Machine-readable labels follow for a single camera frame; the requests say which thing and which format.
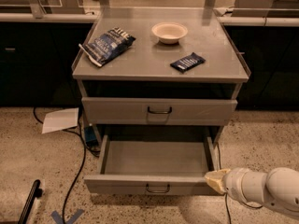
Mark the grey drawer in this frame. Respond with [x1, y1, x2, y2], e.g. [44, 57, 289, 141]
[82, 97, 237, 126]
[84, 135, 219, 196]

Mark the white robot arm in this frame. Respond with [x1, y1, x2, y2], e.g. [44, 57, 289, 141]
[205, 167, 299, 219]

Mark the grey drawer cabinet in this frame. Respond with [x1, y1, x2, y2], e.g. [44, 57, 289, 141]
[73, 7, 249, 141]

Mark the grey top drawer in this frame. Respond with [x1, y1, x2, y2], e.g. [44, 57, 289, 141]
[82, 97, 237, 126]

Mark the dark blue snack bar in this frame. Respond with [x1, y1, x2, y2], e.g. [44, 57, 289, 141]
[170, 52, 206, 73]

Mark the blue power box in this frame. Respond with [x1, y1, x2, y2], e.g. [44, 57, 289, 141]
[84, 126, 97, 147]

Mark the white paper bowl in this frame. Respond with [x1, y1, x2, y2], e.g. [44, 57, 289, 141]
[151, 22, 188, 45]

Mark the white paper sheet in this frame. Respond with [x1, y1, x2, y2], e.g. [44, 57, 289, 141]
[42, 108, 78, 133]

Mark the blue chip bag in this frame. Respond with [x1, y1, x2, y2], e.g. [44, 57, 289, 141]
[79, 27, 135, 67]

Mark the black bar on floor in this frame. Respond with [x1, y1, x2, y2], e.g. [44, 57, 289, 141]
[18, 179, 43, 224]

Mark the black floor cable right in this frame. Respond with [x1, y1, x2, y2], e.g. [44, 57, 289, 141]
[216, 143, 264, 224]

